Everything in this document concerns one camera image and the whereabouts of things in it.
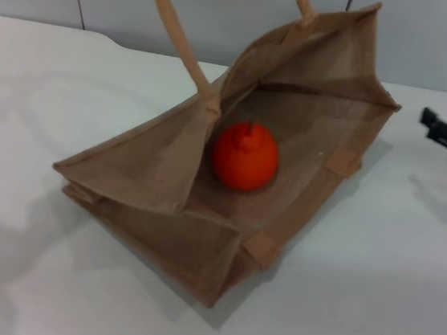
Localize brown jute handbag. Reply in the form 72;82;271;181
39;0;415;329

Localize orange fruit with stem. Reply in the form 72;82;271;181
209;116;284;195

